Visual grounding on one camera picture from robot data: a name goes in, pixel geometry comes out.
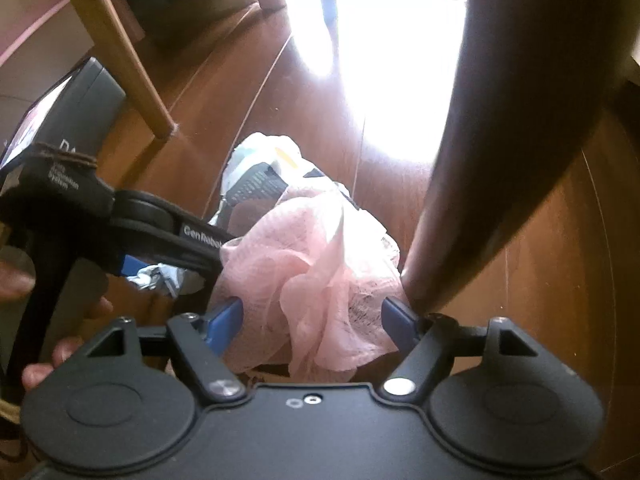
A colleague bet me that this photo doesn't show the white printed plastic packet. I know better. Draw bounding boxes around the white printed plastic packet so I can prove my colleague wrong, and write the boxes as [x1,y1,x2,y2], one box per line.
[220,132,362,222]

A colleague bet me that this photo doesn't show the dark wooden table leg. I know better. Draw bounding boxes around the dark wooden table leg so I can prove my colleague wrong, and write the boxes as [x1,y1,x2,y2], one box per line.
[401,0,640,315]

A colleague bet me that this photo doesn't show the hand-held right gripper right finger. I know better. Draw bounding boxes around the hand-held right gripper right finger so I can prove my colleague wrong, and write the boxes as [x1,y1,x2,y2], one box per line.
[380,297,548,404]

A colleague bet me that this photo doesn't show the silver foil wrapper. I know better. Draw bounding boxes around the silver foil wrapper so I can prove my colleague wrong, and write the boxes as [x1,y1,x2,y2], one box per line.
[122,262,187,302]

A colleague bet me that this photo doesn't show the person's left hand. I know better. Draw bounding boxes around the person's left hand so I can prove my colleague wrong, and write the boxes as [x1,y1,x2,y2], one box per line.
[0,260,114,392]

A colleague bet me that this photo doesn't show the pink mesh bag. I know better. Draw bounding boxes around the pink mesh bag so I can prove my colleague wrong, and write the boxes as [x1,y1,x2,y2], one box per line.
[207,182,408,383]

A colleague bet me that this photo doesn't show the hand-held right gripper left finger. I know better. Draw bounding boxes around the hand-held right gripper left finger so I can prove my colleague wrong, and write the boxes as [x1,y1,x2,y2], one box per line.
[82,297,247,404]

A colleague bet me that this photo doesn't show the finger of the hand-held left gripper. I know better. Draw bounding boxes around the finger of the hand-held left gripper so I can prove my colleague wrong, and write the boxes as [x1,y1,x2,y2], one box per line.
[112,189,237,263]
[119,252,223,313]

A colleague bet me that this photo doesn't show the light wooden chair leg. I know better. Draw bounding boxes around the light wooden chair leg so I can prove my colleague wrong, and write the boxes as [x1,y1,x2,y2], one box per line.
[52,0,179,142]

